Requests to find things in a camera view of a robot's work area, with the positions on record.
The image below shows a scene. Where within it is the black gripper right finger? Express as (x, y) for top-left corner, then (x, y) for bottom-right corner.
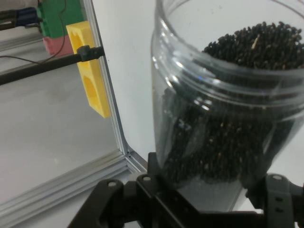
(244, 173), (304, 228)

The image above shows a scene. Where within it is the aluminium frame corner post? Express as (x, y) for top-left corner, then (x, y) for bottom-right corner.
(0, 152), (130, 228)

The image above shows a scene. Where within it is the thin dark wire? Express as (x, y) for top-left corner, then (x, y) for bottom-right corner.
(0, 0), (68, 65)

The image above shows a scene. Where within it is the short aluminium frame rail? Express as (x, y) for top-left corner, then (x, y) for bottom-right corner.
(82, 0), (131, 157)

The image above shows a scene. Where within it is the yellow foam block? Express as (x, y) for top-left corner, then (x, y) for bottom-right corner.
(66, 20), (112, 119)

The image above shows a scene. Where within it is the pink foam block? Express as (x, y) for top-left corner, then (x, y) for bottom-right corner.
(42, 35), (74, 57)

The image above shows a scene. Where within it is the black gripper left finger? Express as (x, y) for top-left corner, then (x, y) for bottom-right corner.
(66, 152), (200, 228)

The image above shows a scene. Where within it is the blue bundle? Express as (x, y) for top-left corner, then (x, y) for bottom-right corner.
(15, 7), (40, 27)

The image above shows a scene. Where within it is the long aluminium frame rail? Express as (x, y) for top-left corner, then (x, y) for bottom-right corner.
(125, 155), (149, 174)

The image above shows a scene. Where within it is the clear jar of black seeds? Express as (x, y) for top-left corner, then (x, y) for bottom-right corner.
(151, 0), (304, 212)

